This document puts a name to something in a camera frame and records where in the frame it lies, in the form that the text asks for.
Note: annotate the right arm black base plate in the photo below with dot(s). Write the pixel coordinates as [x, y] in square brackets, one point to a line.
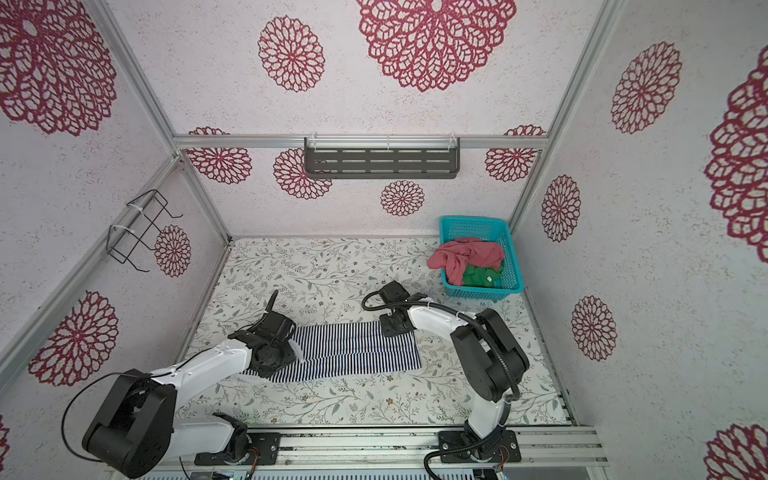
[465, 447]

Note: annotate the maroon red tank top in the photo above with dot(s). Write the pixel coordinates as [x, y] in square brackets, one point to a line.
[453, 257]

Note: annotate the aluminium front rail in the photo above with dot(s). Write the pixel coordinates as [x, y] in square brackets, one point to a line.
[358, 448]

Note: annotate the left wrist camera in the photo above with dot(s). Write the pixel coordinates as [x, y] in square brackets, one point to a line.
[271, 309]

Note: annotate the green tank top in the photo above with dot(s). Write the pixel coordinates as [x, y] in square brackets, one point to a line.
[482, 277]

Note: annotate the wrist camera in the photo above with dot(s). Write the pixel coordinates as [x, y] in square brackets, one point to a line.
[271, 309]
[393, 292]

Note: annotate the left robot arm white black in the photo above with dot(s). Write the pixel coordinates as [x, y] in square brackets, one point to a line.
[136, 427]

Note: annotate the blue white striped tank top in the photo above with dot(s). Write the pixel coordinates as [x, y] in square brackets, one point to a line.
[347, 349]

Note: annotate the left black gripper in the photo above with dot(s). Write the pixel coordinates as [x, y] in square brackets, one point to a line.
[269, 371]

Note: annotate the grey metal wall shelf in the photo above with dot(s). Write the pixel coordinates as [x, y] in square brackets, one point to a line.
[337, 160]

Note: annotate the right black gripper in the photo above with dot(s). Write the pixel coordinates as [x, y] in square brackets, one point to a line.
[386, 329]

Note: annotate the teal plastic basket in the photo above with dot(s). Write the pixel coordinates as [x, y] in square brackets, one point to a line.
[487, 229]

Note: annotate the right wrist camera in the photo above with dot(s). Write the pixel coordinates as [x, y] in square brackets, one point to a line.
[393, 292]

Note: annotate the floral table mat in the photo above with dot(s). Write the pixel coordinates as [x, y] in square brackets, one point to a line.
[320, 281]

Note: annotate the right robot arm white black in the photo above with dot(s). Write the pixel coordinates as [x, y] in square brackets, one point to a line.
[491, 358]

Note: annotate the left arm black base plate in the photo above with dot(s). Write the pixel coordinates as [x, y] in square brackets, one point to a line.
[249, 449]

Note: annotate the black wire wall rack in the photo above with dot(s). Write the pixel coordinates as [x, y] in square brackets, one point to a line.
[124, 238]

